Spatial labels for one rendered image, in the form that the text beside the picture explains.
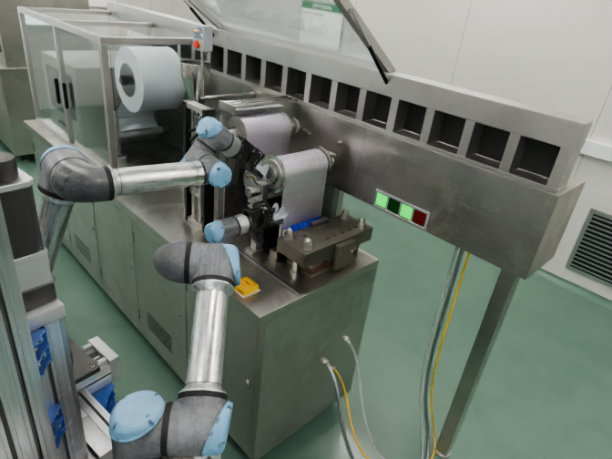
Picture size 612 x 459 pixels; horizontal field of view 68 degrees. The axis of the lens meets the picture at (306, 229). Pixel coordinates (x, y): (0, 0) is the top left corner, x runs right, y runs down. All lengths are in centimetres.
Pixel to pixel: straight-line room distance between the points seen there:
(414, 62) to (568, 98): 135
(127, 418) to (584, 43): 360
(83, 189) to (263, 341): 79
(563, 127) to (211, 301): 109
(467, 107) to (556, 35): 241
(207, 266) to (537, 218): 100
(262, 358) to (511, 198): 101
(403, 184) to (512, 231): 43
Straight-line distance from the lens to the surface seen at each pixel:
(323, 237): 183
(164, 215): 221
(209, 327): 119
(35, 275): 109
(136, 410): 114
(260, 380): 182
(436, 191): 171
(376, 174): 185
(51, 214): 147
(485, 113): 160
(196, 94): 231
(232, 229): 163
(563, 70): 396
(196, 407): 113
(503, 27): 413
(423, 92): 170
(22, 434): 120
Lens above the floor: 191
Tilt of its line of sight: 28 degrees down
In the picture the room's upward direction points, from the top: 7 degrees clockwise
